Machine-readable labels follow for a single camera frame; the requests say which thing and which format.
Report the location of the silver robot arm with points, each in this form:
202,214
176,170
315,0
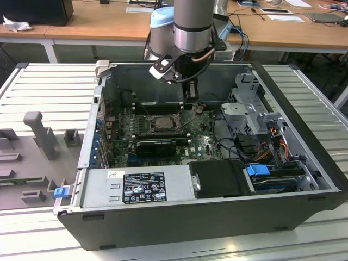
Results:
190,21

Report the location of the black RAM slot bank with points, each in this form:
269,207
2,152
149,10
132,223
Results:
163,135
160,108

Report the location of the metal CPU socket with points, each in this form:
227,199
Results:
151,125

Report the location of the round coin battery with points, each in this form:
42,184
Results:
198,109

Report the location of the grey metal drive cage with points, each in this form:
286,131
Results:
239,111

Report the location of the green motherboard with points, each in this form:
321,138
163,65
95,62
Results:
195,146

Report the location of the grey case latch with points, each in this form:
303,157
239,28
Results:
102,66

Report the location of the black graphics card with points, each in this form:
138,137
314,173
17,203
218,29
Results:
156,149

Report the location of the long wooden desk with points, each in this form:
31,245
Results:
108,21

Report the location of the blue book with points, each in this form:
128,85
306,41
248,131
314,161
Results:
248,2

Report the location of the white smartphone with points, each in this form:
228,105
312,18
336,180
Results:
276,11

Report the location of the white paper sheet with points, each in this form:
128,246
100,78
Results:
285,18

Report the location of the white mug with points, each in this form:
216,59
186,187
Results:
276,2

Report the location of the black plastic shroud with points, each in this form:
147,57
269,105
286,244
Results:
220,179

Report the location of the blue disk carrier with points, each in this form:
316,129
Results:
257,172

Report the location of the hard disk drive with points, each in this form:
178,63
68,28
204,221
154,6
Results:
272,185

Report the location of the silver power supply unit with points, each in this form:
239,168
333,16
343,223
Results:
103,190

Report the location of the grey closed laptop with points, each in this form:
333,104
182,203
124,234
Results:
323,18

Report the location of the black computer tower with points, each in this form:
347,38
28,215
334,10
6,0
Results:
40,11

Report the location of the black open PC case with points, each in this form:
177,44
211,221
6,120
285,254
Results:
190,228

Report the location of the crumpled white paper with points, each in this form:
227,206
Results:
16,25

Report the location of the small blue plastic clip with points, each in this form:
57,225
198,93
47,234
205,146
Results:
61,192

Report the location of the grey parts rack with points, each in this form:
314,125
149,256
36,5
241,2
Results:
27,168

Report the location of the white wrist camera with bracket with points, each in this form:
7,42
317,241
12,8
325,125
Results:
160,68

